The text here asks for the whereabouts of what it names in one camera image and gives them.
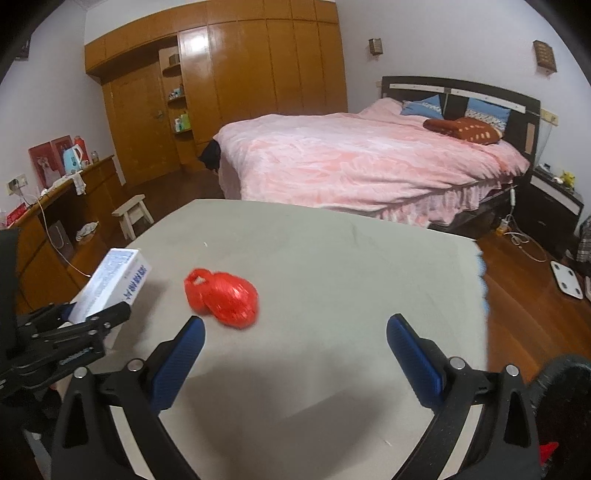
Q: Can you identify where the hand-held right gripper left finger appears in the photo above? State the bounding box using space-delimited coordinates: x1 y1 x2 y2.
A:
51 315 206 480

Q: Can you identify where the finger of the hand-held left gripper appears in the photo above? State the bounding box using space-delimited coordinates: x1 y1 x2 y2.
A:
9 302 132 371
16 302 75 334

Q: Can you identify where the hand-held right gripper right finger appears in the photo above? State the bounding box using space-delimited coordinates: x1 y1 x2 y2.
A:
385 313 541 480

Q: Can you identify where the white medicine box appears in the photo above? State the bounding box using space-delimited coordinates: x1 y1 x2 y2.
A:
68 248 151 324

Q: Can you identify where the red plastic bag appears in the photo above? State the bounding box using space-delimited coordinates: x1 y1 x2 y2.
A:
184 268 260 330

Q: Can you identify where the bin with black liner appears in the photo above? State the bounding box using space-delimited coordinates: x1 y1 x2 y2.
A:
480 354 591 480

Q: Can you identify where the wooden sideboard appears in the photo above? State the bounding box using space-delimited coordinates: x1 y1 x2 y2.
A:
0 155 122 315

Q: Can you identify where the brown paper bag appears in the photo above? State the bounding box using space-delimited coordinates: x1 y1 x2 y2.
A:
48 220 75 262

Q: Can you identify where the white wooden stool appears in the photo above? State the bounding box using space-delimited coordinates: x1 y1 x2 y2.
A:
112 195 153 240

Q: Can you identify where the blue electric kettle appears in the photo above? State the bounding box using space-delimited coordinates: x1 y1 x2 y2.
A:
62 144 84 174

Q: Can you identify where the white bathroom scale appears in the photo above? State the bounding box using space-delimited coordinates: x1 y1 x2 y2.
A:
550 261 587 301

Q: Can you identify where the black clothing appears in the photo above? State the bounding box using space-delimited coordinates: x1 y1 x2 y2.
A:
199 141 223 173

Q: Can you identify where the dark nightstand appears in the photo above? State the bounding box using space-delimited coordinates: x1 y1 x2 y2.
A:
515 166 585 260

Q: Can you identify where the plaid bag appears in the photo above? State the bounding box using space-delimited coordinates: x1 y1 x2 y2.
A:
577 217 591 264

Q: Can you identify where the bed with pink duvet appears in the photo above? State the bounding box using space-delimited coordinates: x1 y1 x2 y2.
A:
215 99 531 227

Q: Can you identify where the brown dotted cushion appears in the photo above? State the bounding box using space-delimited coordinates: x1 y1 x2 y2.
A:
455 117 503 145

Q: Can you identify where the blue pillow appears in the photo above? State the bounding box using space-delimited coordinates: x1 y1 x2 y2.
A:
464 99 511 130
401 95 442 117

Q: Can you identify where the wooden wardrobe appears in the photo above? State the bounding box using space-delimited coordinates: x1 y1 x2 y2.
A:
84 0 348 186

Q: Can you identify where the white charging cable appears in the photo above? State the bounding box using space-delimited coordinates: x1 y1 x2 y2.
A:
39 196 91 278

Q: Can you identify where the large red picture frame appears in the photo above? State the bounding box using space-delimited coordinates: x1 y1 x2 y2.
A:
28 142 61 189

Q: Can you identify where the small red picture frame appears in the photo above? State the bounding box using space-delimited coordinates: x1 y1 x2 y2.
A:
50 135 75 176

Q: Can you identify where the white floor cable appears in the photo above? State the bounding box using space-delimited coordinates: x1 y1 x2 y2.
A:
505 227 548 264

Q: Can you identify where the dark wooden bed frame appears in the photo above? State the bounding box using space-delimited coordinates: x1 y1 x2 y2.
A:
381 76 541 241

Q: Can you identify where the large wall lamp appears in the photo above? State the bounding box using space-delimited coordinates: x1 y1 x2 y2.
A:
533 40 558 73

